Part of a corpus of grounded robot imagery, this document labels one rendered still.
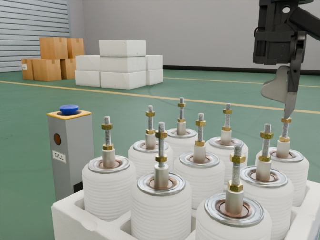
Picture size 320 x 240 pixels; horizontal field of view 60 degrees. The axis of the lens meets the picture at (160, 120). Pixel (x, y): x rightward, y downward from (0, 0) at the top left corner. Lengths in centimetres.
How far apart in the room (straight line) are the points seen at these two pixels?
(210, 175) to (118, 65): 279
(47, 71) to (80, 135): 359
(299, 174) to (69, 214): 42
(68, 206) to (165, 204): 21
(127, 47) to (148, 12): 340
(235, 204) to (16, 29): 612
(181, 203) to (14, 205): 65
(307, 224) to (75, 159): 46
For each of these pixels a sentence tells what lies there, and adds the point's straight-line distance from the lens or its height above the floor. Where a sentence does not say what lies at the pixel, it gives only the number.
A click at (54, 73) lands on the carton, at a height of 11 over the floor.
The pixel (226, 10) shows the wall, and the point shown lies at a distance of 576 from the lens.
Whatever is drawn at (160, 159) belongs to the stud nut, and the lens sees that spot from 41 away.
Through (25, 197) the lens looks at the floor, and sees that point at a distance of 100.
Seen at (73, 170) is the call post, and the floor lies 19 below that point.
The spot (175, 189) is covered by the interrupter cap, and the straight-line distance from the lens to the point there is 42.
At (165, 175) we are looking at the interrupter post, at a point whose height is 27.
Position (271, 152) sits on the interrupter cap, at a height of 25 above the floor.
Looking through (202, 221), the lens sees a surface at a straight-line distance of 37.
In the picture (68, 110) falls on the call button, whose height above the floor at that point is 32.
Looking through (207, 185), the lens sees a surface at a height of 22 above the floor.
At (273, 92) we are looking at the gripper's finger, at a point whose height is 38.
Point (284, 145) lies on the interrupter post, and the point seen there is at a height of 28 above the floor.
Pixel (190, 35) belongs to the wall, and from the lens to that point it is 598.
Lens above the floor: 45
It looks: 15 degrees down
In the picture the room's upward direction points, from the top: straight up
